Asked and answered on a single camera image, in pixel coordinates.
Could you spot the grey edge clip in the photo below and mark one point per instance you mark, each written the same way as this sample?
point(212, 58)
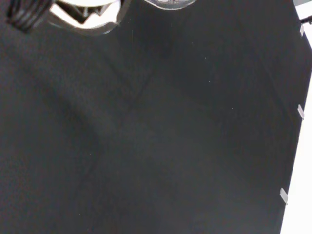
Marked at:
point(301, 30)
point(284, 195)
point(301, 112)

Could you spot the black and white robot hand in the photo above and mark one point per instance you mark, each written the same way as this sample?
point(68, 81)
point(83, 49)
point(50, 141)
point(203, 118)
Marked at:
point(97, 26)

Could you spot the black bench cloth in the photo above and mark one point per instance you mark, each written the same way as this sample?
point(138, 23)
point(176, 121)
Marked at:
point(146, 126)

